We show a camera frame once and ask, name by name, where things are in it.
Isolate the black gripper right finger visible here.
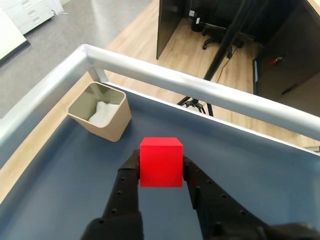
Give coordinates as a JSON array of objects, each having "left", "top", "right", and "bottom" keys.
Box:
[{"left": 182, "top": 154, "right": 276, "bottom": 240}]

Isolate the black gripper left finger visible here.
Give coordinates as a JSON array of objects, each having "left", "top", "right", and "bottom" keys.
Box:
[{"left": 81, "top": 148, "right": 145, "bottom": 240}]

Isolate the red cube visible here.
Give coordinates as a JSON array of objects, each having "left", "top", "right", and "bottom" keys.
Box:
[{"left": 139, "top": 136, "right": 185, "bottom": 188}]

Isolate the beige open box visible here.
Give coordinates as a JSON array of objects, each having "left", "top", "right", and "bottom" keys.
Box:
[{"left": 67, "top": 81, "right": 133, "bottom": 143}]

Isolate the white crumpled tissue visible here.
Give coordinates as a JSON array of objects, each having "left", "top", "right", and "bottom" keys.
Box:
[{"left": 88, "top": 100, "right": 120, "bottom": 127}]

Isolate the black tripod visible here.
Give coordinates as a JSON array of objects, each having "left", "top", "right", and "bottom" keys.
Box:
[{"left": 176, "top": 0, "right": 254, "bottom": 118}]

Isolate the black office chair base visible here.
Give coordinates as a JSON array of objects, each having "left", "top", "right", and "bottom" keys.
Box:
[{"left": 201, "top": 26, "right": 245, "bottom": 51}]

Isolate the dark cabinet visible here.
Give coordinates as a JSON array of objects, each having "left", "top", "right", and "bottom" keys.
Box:
[{"left": 251, "top": 0, "right": 320, "bottom": 119}]

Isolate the black bin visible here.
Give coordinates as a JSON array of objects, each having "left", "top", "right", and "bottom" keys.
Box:
[{"left": 190, "top": 7, "right": 208, "bottom": 33}]

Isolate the white drawer cabinet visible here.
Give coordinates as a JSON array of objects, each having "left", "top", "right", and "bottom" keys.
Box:
[{"left": 0, "top": 0, "right": 55, "bottom": 36}]

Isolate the silver metal rail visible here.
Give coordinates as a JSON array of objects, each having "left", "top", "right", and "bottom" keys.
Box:
[{"left": 0, "top": 43, "right": 320, "bottom": 154}]

